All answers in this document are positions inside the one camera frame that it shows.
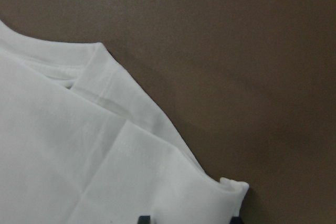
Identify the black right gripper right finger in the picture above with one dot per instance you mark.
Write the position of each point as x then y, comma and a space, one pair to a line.
236, 220

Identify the white long-sleeve printed shirt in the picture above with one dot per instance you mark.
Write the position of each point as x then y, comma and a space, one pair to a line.
81, 142

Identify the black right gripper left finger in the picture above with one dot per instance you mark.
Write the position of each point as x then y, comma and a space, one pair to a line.
144, 219

